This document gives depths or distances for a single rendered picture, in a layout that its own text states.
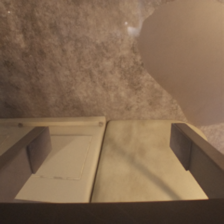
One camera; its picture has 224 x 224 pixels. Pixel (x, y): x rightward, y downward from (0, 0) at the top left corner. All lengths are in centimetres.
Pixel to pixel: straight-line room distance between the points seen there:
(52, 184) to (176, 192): 61
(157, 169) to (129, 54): 61
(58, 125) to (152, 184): 76
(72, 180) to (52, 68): 64
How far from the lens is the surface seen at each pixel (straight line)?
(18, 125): 141
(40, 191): 97
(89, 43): 90
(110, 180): 87
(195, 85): 102
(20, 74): 117
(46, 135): 16
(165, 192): 85
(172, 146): 17
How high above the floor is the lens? 83
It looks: 49 degrees down
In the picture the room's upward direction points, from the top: 169 degrees counter-clockwise
